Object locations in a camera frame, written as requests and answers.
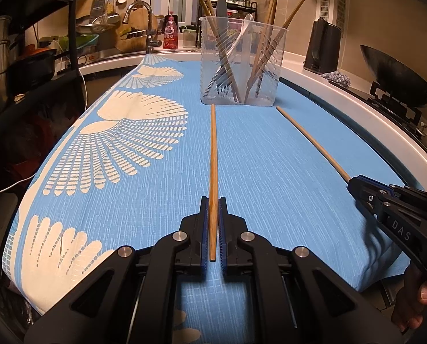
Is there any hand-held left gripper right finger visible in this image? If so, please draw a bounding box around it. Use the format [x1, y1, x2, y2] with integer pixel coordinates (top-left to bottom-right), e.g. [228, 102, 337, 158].
[217, 196, 404, 344]

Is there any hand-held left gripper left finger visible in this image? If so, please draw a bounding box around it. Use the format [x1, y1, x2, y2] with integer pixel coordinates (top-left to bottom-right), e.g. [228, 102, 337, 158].
[23, 196, 210, 344]

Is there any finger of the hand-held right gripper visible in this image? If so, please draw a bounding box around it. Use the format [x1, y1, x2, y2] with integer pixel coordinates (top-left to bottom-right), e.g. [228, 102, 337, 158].
[346, 174, 391, 216]

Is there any wooden chopstick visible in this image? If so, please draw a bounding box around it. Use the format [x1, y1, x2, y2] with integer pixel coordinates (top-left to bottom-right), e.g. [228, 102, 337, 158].
[209, 103, 219, 261]
[191, 0, 240, 103]
[244, 0, 305, 104]
[255, 29, 285, 96]
[202, 0, 233, 80]
[252, 0, 280, 77]
[275, 105, 351, 183]

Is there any clear plastic container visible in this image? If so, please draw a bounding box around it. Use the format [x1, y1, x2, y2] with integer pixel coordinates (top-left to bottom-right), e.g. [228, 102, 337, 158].
[198, 16, 289, 107]

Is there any white ceramic spoon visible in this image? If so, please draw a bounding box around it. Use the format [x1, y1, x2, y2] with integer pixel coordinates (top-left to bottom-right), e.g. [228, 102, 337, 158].
[217, 13, 254, 79]

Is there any white handled fork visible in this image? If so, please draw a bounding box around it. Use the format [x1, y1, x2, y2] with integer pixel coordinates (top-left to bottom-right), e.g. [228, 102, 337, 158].
[208, 0, 236, 100]

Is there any blue printed tablecloth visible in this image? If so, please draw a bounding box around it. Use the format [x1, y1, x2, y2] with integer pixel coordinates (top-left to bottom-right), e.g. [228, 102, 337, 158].
[2, 54, 424, 344]

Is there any black gas stove grate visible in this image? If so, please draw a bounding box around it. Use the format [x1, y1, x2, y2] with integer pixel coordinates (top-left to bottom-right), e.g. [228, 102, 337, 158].
[369, 82, 426, 135]

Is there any patterned dish cloth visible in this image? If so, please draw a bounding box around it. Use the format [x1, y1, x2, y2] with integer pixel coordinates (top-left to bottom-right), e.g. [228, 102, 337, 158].
[322, 71, 351, 87]

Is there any black wok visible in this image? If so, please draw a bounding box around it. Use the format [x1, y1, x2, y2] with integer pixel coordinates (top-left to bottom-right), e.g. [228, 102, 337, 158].
[360, 45, 427, 109]

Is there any black electric kettle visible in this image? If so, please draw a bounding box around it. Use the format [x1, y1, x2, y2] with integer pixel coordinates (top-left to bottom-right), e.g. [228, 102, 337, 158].
[303, 18, 342, 76]

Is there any glass jar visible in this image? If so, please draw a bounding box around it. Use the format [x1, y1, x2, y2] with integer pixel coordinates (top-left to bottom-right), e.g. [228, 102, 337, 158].
[182, 26, 199, 48]

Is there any red dish soap bottle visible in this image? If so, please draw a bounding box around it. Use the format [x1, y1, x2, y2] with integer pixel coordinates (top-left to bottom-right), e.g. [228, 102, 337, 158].
[163, 12, 179, 50]

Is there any chrome kitchen faucet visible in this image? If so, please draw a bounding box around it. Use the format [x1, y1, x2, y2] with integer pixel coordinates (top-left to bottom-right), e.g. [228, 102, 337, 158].
[122, 1, 163, 54]

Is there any black spice rack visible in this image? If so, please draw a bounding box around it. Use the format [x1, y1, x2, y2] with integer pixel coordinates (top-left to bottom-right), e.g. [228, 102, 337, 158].
[208, 0, 258, 18]

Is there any wooden cutting board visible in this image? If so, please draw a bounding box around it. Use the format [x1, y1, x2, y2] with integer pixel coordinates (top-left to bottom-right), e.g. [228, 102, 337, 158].
[115, 7, 157, 52]

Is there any green basin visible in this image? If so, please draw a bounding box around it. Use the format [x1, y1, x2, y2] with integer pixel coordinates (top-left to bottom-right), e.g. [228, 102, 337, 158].
[61, 32, 101, 49]

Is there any steel strainer bowl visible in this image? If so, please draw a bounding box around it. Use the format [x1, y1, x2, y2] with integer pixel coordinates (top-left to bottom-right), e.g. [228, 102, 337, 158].
[75, 21, 115, 34]

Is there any black cooking pan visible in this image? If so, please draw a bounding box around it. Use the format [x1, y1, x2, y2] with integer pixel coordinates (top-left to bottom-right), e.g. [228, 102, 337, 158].
[7, 48, 58, 90]

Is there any black shelf rack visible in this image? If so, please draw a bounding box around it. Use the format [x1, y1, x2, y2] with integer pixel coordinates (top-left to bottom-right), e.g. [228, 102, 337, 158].
[0, 0, 81, 130]

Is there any white cable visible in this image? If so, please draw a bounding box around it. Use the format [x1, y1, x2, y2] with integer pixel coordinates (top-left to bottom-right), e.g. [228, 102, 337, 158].
[0, 39, 88, 198]

